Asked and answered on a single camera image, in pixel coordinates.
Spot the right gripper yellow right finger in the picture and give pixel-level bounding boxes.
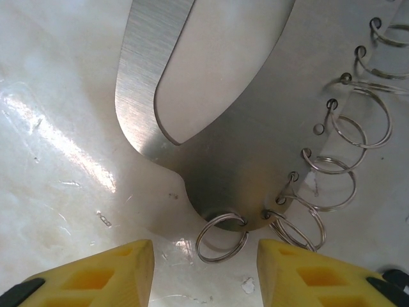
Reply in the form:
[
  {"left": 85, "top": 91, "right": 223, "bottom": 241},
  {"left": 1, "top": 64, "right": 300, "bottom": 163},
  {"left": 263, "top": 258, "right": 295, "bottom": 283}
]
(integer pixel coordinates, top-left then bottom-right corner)
[{"left": 257, "top": 238, "right": 409, "bottom": 307}]

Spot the silver split key ring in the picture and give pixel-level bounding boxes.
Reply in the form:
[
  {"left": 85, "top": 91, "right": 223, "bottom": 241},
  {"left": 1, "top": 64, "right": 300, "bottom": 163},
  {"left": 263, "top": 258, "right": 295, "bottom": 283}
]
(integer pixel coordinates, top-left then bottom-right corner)
[
  {"left": 275, "top": 171, "right": 327, "bottom": 251},
  {"left": 195, "top": 210, "right": 249, "bottom": 264},
  {"left": 321, "top": 98, "right": 367, "bottom": 175},
  {"left": 353, "top": 45, "right": 409, "bottom": 80},
  {"left": 300, "top": 148, "right": 358, "bottom": 212},
  {"left": 369, "top": 17, "right": 409, "bottom": 49},
  {"left": 262, "top": 209, "right": 318, "bottom": 253},
  {"left": 324, "top": 73, "right": 393, "bottom": 148}
]

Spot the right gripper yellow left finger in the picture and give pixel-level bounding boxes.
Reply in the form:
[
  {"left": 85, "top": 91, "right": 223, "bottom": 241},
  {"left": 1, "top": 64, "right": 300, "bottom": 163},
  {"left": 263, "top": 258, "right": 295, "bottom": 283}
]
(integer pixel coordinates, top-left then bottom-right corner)
[{"left": 0, "top": 239, "right": 155, "bottom": 307}]

